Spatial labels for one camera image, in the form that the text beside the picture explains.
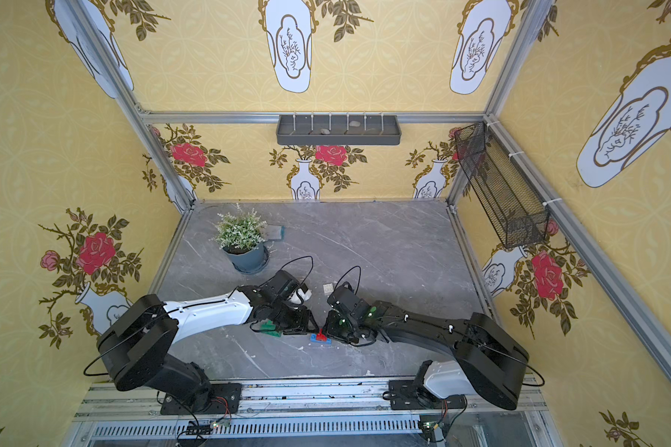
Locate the long green lego brick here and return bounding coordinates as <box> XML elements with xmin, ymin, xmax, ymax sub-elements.
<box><xmin>258</xmin><ymin>321</ymin><xmax>283</xmax><ymax>337</ymax></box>

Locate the long blue lego brick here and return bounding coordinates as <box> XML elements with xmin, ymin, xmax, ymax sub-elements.
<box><xmin>311</xmin><ymin>335</ymin><xmax>332</xmax><ymax>345</ymax></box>

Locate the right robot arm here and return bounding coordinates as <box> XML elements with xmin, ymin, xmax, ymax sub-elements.
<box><xmin>324</xmin><ymin>283</ymin><xmax>529</xmax><ymax>411</ymax></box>

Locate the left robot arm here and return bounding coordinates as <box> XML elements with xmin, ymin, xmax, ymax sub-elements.
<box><xmin>97</xmin><ymin>270</ymin><xmax>320</xmax><ymax>415</ymax></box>

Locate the potted plant grey pot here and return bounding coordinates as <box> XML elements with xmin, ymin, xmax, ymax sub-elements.
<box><xmin>214</xmin><ymin>210</ymin><xmax>268</xmax><ymax>275</ymax></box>

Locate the grey teal sponge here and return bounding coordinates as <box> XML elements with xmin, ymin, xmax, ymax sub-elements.
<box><xmin>264</xmin><ymin>225</ymin><xmax>285</xmax><ymax>241</ymax></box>

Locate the aluminium rail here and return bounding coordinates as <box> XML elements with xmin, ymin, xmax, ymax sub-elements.
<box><xmin>63</xmin><ymin>376</ymin><xmax>561</xmax><ymax>446</ymax></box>

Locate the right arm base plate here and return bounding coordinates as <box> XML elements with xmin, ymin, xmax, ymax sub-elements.
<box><xmin>381</xmin><ymin>379</ymin><xmax>466</xmax><ymax>411</ymax></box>

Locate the grey wall tray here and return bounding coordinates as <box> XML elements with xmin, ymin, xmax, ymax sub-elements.
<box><xmin>276</xmin><ymin>113</ymin><xmax>403</xmax><ymax>146</ymax></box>

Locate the black wire mesh basket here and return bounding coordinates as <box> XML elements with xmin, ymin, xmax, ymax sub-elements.
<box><xmin>452</xmin><ymin>123</ymin><xmax>550</xmax><ymax>249</ymax></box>

